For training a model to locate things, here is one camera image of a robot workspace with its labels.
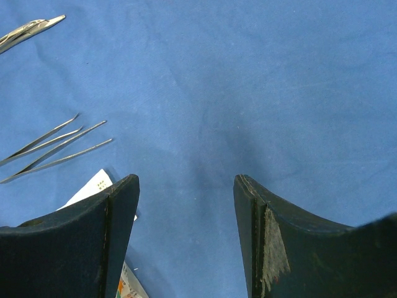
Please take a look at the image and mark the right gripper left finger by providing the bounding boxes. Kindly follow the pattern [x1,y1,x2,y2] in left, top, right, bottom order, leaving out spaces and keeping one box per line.
[1,174,140,297]

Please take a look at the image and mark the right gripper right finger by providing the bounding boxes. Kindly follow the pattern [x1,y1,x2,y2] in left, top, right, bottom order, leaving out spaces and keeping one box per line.
[233,174,396,297]

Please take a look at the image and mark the green suture packet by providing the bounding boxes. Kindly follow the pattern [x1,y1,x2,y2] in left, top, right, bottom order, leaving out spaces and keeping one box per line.
[115,261,149,298]

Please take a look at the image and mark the white packet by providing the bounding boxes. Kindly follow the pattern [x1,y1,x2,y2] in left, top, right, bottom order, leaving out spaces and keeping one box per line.
[55,168,138,222]

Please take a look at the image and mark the steel forceps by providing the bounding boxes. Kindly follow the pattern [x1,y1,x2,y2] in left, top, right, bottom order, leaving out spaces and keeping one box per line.
[0,120,114,184]

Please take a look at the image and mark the blue surgical drape cloth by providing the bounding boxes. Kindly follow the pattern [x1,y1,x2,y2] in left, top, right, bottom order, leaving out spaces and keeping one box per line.
[1,1,396,297]

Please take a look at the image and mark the steel ring-handle scissors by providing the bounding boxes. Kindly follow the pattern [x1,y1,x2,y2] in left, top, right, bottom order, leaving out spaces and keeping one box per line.
[0,14,66,54]

